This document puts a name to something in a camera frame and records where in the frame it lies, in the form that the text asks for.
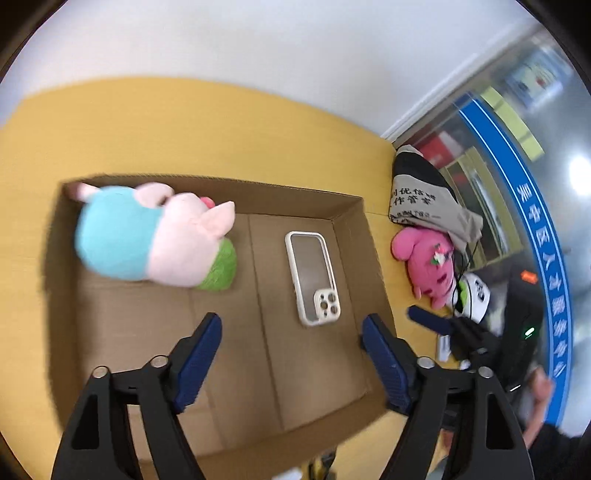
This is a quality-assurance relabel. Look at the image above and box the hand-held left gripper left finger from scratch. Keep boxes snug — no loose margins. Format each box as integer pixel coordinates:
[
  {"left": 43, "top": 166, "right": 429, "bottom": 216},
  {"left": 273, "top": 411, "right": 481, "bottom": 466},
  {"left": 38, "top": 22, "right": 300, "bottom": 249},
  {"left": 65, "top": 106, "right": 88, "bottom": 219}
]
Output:
[{"left": 51, "top": 312, "right": 223, "bottom": 480}]

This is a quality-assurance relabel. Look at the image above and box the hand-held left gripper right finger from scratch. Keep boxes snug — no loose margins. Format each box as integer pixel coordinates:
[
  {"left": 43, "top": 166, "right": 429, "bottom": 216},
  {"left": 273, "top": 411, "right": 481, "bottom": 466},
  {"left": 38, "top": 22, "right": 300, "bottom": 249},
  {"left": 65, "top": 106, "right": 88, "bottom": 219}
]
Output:
[{"left": 361, "top": 313, "right": 532, "bottom": 480}]

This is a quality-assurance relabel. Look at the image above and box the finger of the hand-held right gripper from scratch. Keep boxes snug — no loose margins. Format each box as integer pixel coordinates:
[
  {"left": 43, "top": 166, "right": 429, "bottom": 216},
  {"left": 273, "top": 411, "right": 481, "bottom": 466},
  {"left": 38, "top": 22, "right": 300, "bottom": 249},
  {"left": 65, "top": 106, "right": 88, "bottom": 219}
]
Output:
[{"left": 407, "top": 305, "right": 458, "bottom": 335}]

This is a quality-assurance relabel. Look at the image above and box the shallow cardboard box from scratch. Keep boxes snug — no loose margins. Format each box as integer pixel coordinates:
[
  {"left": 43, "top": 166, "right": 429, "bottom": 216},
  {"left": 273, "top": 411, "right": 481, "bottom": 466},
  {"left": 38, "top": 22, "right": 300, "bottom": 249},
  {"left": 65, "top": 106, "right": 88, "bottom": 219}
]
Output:
[{"left": 44, "top": 174, "right": 400, "bottom": 464}]

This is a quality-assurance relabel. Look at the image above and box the white phone case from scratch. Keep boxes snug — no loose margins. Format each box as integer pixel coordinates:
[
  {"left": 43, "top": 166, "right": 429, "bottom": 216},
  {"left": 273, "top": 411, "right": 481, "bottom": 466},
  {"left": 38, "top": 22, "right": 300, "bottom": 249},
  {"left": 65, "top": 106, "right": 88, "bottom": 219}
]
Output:
[{"left": 285, "top": 231, "right": 342, "bottom": 328}]

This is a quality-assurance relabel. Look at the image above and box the pink pig plush toy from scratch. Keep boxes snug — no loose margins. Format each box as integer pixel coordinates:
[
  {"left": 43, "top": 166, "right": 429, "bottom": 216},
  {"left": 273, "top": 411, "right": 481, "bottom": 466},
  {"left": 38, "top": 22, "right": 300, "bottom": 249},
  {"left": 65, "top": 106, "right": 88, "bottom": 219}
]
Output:
[{"left": 74, "top": 181, "right": 238, "bottom": 291}]

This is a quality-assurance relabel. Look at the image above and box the person's right forearm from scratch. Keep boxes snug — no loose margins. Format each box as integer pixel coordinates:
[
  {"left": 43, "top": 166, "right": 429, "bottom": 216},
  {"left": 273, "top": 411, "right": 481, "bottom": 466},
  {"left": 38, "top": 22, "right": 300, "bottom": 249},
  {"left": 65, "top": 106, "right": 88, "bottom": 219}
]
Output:
[{"left": 519, "top": 404, "right": 591, "bottom": 480}]

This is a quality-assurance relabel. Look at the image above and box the person's right hand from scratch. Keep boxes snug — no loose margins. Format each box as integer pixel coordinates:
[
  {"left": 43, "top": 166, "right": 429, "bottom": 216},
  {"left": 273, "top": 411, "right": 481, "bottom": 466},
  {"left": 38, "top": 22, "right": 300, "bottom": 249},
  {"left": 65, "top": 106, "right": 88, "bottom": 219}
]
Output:
[{"left": 526, "top": 366, "right": 558, "bottom": 407}]

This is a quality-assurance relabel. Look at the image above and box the panda plush toy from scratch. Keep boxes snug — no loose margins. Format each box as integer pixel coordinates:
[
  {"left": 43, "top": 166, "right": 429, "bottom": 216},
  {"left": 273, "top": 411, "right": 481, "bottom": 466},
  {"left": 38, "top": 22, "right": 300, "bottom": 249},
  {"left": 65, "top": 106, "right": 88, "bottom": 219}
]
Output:
[{"left": 451, "top": 271, "right": 492, "bottom": 324}]

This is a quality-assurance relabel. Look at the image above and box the magenta plush toy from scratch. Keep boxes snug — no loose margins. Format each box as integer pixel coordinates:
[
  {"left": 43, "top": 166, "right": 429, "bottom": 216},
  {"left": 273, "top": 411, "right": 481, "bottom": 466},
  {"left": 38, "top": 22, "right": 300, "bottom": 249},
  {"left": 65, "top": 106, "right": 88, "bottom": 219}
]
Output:
[{"left": 392, "top": 226, "right": 455, "bottom": 310}]

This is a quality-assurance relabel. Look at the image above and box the beige black tote bag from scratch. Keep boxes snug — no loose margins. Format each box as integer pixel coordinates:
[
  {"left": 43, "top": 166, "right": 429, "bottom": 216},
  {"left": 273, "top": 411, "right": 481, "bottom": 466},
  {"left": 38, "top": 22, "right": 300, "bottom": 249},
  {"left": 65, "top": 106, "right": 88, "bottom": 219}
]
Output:
[{"left": 389, "top": 144, "right": 484, "bottom": 252}]

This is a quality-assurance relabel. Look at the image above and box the blue glass door band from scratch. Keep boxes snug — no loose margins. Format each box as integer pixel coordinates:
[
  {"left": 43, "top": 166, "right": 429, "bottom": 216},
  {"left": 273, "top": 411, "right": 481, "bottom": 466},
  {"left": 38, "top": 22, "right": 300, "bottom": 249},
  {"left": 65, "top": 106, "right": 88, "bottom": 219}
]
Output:
[{"left": 455, "top": 92, "right": 575, "bottom": 428}]

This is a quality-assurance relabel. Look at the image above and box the cartoon poster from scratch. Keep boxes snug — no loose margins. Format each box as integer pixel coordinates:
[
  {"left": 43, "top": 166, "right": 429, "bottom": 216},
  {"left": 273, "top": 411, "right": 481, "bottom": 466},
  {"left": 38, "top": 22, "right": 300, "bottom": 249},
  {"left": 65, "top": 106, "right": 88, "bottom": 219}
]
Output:
[{"left": 505, "top": 48, "right": 568, "bottom": 109}]

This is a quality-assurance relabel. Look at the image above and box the black cable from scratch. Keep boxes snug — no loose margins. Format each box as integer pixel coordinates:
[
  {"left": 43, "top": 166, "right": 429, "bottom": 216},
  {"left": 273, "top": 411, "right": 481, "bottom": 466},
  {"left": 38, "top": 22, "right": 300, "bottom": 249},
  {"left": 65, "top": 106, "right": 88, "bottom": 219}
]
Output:
[{"left": 451, "top": 247, "right": 481, "bottom": 308}]

